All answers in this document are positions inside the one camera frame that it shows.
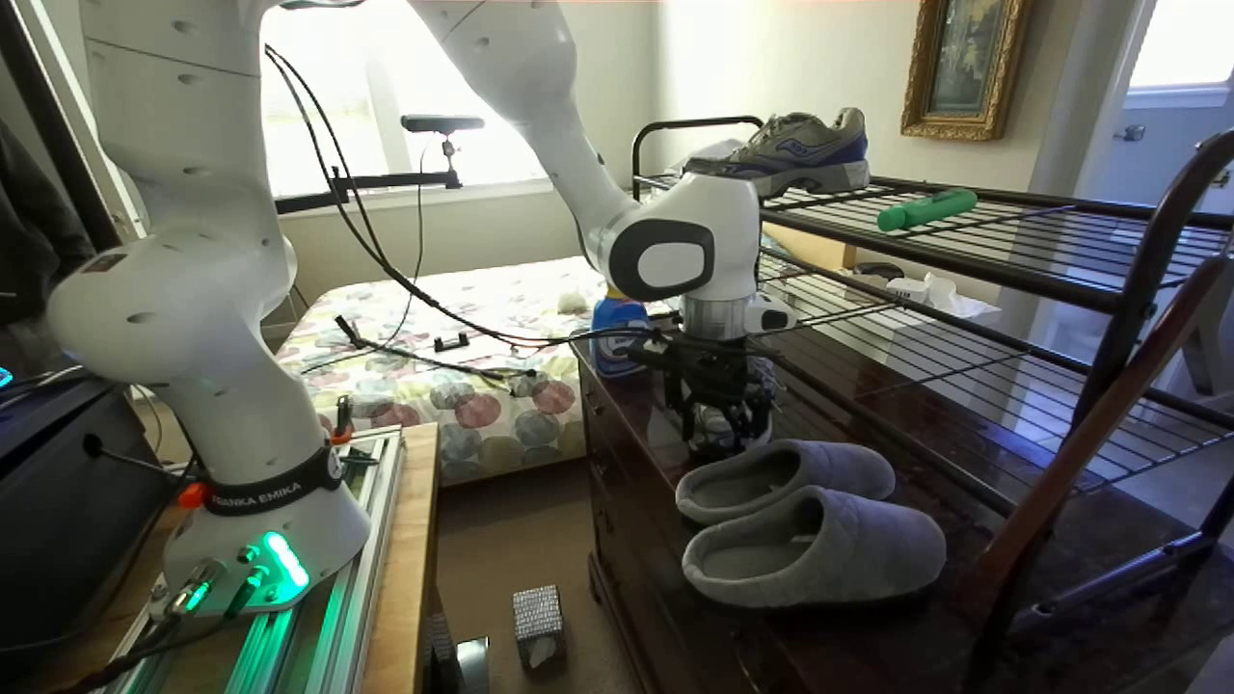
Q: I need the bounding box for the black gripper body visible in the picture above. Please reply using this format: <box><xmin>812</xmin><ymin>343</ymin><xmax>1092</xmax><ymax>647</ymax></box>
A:
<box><xmin>654</xmin><ymin>324</ymin><xmax>784</xmax><ymax>412</ymax></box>

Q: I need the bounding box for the grey blue sneaker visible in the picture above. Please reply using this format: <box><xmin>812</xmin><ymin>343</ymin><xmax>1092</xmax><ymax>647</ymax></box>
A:
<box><xmin>678</xmin><ymin>103</ymin><xmax>876</xmax><ymax>204</ymax></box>
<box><xmin>661</xmin><ymin>352</ymin><xmax>784</xmax><ymax>468</ymax></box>

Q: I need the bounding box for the grey felt slipper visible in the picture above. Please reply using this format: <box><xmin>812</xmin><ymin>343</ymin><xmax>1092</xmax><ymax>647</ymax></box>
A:
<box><xmin>672</xmin><ymin>435</ymin><xmax>902</xmax><ymax>524</ymax></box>
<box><xmin>678</xmin><ymin>480</ymin><xmax>952</xmax><ymax>614</ymax></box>

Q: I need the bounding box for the small white cloth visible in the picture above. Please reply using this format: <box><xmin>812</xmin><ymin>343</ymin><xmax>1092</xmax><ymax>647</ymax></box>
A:
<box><xmin>884</xmin><ymin>266</ymin><xmax>997</xmax><ymax>324</ymax></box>

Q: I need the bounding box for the black metal shoe rack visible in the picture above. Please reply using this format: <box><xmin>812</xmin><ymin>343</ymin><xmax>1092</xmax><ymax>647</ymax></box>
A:
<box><xmin>627</xmin><ymin>112</ymin><xmax>1234</xmax><ymax>672</ymax></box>

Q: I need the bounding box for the small grey cube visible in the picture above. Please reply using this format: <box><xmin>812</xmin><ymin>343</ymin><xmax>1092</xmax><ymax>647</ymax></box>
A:
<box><xmin>510</xmin><ymin>581</ymin><xmax>569</xmax><ymax>677</ymax></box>

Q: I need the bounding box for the green roller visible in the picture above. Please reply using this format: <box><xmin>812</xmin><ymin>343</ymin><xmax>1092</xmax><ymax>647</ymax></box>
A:
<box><xmin>876</xmin><ymin>185</ymin><xmax>980</xmax><ymax>235</ymax></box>

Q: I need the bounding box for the black stand on quilt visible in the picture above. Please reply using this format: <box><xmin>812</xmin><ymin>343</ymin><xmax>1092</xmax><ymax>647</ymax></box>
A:
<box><xmin>331</xmin><ymin>312</ymin><xmax>542</xmax><ymax>390</ymax></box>

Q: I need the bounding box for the small metallic block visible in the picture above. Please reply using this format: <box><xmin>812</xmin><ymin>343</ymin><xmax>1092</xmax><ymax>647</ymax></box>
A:
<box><xmin>449</xmin><ymin>633</ymin><xmax>494</xmax><ymax>685</ymax></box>

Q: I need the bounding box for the light wooden robot table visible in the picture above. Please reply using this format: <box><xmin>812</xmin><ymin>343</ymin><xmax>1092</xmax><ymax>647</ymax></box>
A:
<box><xmin>359</xmin><ymin>419</ymin><xmax>443</xmax><ymax>694</ymax></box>

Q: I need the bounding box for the brown wooden slat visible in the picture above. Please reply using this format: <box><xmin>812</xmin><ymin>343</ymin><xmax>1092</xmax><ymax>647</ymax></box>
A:
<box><xmin>954</xmin><ymin>262</ymin><xmax>1231</xmax><ymax>633</ymax></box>

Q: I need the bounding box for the gold framed painting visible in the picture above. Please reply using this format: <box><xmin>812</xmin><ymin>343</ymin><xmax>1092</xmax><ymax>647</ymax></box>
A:
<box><xmin>899</xmin><ymin>0</ymin><xmax>1035</xmax><ymax>148</ymax></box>

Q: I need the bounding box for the bright window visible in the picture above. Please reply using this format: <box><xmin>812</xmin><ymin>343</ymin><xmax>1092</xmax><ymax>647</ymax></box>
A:
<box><xmin>255</xmin><ymin>0</ymin><xmax>553</xmax><ymax>201</ymax></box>

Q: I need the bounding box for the black monitor box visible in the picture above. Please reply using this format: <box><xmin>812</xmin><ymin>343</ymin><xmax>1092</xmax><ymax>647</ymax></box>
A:
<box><xmin>0</xmin><ymin>369</ymin><xmax>169</xmax><ymax>685</ymax></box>

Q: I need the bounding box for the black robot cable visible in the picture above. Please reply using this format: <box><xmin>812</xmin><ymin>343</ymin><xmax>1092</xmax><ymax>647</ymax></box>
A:
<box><xmin>259</xmin><ymin>41</ymin><xmax>678</xmax><ymax>353</ymax></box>

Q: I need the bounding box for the thin black camera cable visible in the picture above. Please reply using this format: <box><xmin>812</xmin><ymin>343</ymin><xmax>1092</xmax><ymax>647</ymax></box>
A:
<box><xmin>390</xmin><ymin>190</ymin><xmax>431</xmax><ymax>339</ymax></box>

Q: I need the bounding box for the black camera on boom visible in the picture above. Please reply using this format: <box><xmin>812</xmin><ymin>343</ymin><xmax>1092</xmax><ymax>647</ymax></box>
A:
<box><xmin>397</xmin><ymin>112</ymin><xmax>488</xmax><ymax>140</ymax></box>

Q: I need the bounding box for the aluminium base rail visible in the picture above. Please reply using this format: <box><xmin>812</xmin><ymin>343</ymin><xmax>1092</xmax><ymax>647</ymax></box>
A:
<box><xmin>113</xmin><ymin>426</ymin><xmax>407</xmax><ymax>694</ymax></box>

